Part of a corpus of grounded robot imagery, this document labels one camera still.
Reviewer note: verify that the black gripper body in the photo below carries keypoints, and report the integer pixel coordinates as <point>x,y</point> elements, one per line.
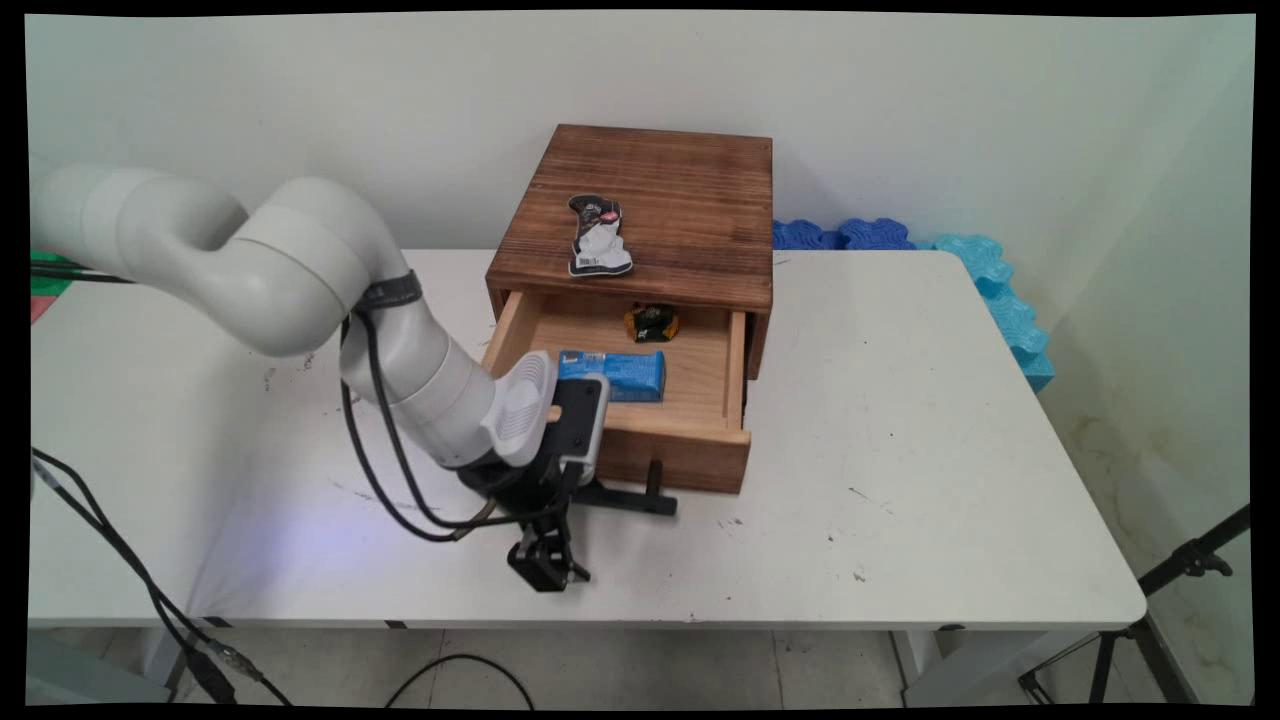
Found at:
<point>525,490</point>

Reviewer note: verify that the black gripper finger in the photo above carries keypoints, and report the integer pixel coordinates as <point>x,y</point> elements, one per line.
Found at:
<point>573,560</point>
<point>535,568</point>

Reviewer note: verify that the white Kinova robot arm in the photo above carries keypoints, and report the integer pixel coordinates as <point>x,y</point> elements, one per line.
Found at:
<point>290,270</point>

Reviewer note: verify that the blue snack packet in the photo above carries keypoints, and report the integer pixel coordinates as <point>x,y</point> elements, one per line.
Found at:
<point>632,372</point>

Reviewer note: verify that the black yellow snack packet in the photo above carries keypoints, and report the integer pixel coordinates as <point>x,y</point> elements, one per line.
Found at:
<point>652,322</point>

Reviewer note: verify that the black white snack packet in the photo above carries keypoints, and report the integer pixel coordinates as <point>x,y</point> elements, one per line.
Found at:
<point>598,240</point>

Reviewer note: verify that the brown wooden drawer cabinet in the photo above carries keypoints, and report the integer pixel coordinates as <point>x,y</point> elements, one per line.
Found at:
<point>670,190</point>

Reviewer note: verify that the dark blue foam mat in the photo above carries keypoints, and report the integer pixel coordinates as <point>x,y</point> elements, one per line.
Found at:
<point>877,234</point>
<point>805,236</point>

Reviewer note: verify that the white table leg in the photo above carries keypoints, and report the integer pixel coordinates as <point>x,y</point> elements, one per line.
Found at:
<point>160,655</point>
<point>960,665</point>

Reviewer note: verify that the light blue foam mat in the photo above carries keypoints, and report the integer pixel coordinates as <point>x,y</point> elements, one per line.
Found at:
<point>1005,300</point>

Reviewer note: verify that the green paper sheet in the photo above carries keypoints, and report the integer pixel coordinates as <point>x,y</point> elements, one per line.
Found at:
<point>50,285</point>

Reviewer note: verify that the pink paper sheet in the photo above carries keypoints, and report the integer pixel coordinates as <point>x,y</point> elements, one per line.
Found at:
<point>38,306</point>

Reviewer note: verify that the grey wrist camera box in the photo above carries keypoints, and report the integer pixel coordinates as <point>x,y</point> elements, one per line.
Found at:
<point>582,420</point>

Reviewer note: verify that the black camera tripod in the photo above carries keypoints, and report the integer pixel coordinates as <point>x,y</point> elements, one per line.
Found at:
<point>1140,640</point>

